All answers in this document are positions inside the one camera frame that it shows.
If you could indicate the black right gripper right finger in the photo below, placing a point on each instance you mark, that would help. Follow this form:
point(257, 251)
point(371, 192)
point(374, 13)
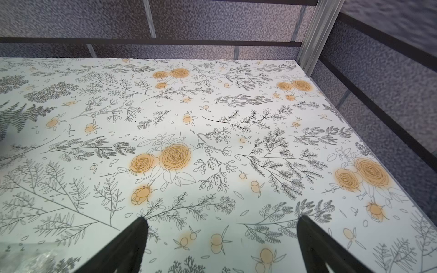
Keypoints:
point(321, 252)

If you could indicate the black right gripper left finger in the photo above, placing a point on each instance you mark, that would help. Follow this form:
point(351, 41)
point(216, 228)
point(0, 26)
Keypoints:
point(123, 254)

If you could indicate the clear bubble wrap sheet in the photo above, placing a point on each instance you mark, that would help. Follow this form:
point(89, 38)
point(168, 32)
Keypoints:
point(24, 261)

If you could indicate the aluminium frame post right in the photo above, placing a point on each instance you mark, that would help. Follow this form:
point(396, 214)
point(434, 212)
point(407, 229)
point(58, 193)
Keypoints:
point(321, 24)

